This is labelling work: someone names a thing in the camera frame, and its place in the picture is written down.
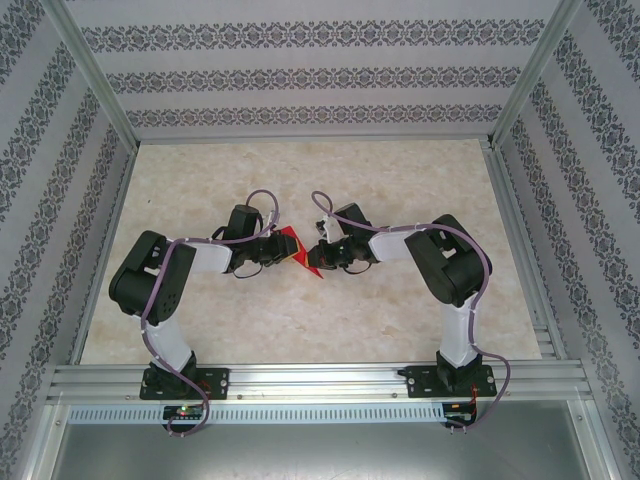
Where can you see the red cloth piece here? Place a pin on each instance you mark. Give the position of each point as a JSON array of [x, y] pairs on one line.
[[315, 270]]

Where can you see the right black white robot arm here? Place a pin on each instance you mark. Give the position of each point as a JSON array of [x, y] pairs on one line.
[[445, 265]]

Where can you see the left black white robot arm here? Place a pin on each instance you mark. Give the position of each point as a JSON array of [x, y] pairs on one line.
[[170, 280]]

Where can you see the small circuit board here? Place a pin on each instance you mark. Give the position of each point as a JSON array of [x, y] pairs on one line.
[[457, 412], [184, 411]]

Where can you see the aluminium back frame bar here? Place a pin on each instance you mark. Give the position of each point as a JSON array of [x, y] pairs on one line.
[[310, 139]]

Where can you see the aluminium mounting rail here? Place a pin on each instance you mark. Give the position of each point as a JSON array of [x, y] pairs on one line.
[[320, 382]]

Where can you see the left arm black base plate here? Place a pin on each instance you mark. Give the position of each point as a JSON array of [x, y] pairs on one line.
[[215, 382]]

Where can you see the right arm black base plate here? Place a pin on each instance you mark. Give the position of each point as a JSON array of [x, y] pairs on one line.
[[422, 382]]

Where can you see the aluminium side rail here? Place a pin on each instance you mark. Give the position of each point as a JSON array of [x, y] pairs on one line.
[[525, 260], [102, 260]]

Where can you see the aluminium frame post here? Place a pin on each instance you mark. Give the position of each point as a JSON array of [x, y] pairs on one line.
[[90, 75], [537, 70]]

